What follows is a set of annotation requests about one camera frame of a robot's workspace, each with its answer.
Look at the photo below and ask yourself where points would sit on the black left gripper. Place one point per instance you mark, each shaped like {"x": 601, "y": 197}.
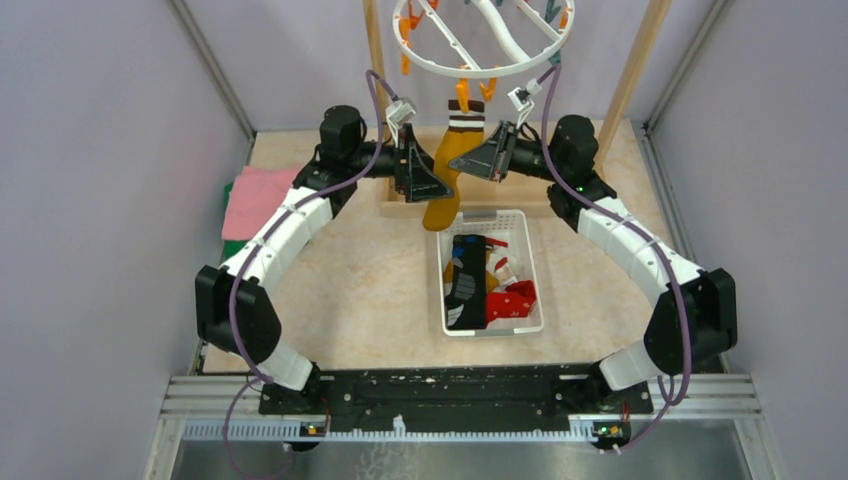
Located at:
{"x": 419, "y": 178}

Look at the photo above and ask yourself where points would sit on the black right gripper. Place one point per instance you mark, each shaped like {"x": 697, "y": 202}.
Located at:
{"x": 488, "y": 159}

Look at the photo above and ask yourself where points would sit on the white round clip hanger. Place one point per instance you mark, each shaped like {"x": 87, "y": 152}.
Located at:
{"x": 480, "y": 39}

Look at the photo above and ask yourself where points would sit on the mustard yellow sock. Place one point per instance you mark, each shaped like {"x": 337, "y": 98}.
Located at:
{"x": 465, "y": 132}
{"x": 491, "y": 281}

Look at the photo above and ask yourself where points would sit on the black sock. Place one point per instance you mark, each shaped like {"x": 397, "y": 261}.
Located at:
{"x": 465, "y": 303}

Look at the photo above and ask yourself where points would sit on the red sock white cuff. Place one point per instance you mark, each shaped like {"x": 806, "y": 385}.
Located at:
{"x": 494, "y": 243}

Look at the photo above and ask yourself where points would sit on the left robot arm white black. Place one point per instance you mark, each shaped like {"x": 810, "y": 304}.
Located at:
{"x": 233, "y": 310}

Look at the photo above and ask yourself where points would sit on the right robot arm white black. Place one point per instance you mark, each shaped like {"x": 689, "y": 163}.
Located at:
{"x": 694, "y": 315}

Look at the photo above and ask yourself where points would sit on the pink folded towel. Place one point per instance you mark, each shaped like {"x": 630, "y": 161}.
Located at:
{"x": 255, "y": 195}

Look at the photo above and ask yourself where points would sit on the white plastic basket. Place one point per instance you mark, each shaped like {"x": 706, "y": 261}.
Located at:
{"x": 509, "y": 226}

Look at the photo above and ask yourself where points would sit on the orange plastic clothes clip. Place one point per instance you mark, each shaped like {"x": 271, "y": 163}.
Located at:
{"x": 463, "y": 95}

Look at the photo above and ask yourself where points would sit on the green folded towel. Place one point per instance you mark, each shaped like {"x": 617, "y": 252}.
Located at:
{"x": 232, "y": 250}

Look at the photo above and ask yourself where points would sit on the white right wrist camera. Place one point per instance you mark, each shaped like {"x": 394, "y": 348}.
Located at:
{"x": 521, "y": 98}

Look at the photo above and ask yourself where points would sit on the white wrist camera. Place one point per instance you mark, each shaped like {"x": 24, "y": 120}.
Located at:
{"x": 521, "y": 98}
{"x": 399, "y": 112}

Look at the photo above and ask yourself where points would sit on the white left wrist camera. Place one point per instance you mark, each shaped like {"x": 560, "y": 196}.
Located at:
{"x": 399, "y": 112}

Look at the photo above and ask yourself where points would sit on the wooden hanger stand frame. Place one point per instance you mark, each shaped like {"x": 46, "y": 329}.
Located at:
{"x": 526, "y": 193}

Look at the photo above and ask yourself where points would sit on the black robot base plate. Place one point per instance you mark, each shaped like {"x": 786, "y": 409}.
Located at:
{"x": 456, "y": 400}

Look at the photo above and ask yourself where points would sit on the aluminium rail frame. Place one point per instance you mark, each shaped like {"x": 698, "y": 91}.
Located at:
{"x": 718, "y": 431}

